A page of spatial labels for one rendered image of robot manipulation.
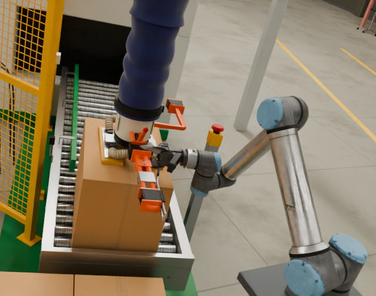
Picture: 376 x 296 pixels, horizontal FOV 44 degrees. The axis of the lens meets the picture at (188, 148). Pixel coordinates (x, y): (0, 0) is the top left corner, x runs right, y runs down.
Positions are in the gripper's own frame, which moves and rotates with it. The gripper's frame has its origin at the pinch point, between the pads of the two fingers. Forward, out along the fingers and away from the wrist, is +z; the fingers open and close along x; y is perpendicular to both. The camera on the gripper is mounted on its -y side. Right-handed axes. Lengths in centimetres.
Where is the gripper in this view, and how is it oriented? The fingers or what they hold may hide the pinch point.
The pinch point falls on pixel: (140, 155)
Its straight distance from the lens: 202.3
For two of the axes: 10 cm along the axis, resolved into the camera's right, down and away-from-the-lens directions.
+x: 2.5, -8.5, -4.6
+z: -9.5, -1.2, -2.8
